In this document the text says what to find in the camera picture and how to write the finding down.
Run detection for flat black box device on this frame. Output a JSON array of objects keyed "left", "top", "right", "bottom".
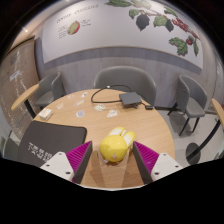
[{"left": 118, "top": 91, "right": 143, "bottom": 108}]

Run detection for black mouse pad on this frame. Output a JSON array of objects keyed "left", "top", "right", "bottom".
[{"left": 17, "top": 120, "right": 88, "bottom": 168}]

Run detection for grey upholstered chair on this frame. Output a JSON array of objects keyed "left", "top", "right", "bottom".
[
  {"left": 2, "top": 135, "right": 20, "bottom": 160},
  {"left": 93, "top": 65, "right": 158, "bottom": 106},
  {"left": 167, "top": 73, "right": 208, "bottom": 137},
  {"left": 33, "top": 71, "right": 66, "bottom": 110}
]

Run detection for brown wall board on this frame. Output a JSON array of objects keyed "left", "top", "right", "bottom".
[{"left": 0, "top": 39, "right": 40, "bottom": 141}]

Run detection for yellow rabbit-shaped computer mouse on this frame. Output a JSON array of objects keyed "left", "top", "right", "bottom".
[{"left": 99, "top": 126, "right": 137, "bottom": 164}]

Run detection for white paper napkin pack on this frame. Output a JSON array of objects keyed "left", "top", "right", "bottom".
[{"left": 38, "top": 108, "right": 54, "bottom": 121}]

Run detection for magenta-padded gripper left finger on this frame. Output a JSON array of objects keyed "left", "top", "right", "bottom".
[{"left": 39, "top": 140, "right": 94, "bottom": 185}]

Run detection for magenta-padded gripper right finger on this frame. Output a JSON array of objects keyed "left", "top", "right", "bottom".
[{"left": 132, "top": 140, "right": 184, "bottom": 185}]

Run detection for black looped cable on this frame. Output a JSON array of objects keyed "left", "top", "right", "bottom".
[{"left": 90, "top": 84, "right": 134, "bottom": 105}]

